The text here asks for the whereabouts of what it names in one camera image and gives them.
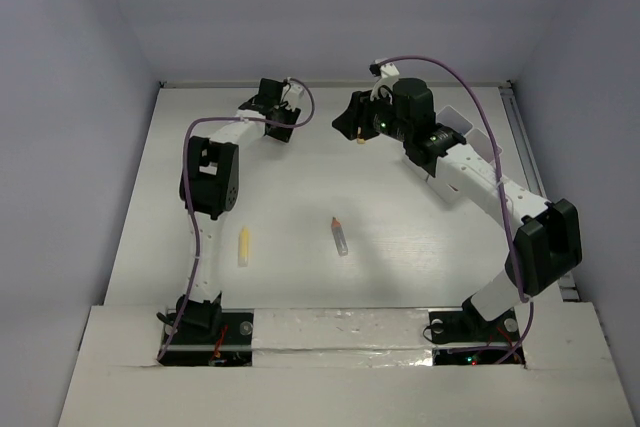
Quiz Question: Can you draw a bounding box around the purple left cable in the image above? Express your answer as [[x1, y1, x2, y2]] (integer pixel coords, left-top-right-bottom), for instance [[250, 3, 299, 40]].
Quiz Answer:
[[155, 77, 316, 363]]

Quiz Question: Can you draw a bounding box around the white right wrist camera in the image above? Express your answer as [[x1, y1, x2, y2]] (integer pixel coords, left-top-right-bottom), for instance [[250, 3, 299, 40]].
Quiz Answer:
[[369, 60, 400, 96]]

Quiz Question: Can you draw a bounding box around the purple cable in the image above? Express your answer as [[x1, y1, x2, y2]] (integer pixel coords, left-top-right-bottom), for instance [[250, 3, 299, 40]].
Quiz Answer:
[[384, 55, 536, 366], [155, 77, 316, 363]]

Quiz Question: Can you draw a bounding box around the white divided organizer tray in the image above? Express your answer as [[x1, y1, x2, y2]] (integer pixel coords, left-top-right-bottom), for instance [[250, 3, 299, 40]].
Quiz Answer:
[[402, 105, 503, 208]]

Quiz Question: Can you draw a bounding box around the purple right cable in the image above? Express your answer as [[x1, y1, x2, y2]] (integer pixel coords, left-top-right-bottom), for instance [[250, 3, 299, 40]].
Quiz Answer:
[[384, 55, 536, 366]]

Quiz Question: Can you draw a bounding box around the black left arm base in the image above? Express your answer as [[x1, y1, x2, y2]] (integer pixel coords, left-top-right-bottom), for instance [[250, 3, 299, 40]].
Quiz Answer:
[[157, 296, 254, 367]]

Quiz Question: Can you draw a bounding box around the yellow highlighter pen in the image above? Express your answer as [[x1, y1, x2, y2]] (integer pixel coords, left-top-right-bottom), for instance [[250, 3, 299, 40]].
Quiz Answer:
[[237, 226, 250, 267]]

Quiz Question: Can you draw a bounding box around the grey orange-tip marker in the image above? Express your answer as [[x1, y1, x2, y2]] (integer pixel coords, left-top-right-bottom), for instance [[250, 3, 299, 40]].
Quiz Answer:
[[331, 217, 349, 257]]

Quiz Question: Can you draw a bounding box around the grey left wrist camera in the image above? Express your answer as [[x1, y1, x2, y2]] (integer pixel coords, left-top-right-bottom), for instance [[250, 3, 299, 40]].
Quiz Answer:
[[281, 79, 305, 110]]

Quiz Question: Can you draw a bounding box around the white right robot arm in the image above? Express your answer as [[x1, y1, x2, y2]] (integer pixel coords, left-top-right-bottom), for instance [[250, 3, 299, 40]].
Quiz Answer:
[[332, 78, 582, 339]]

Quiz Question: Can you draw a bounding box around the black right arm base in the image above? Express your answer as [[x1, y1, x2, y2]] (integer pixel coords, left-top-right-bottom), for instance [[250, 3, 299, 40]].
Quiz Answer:
[[422, 299, 521, 366]]

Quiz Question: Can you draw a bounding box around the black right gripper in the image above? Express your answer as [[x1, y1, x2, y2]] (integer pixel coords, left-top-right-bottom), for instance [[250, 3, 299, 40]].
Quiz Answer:
[[331, 85, 412, 143]]

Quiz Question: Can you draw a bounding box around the aluminium rail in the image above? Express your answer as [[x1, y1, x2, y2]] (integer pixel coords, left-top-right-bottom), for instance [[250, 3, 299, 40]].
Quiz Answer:
[[499, 87, 581, 303]]

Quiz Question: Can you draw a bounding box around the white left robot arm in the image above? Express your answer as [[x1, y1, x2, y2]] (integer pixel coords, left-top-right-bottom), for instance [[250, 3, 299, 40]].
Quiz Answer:
[[168, 78, 305, 344]]

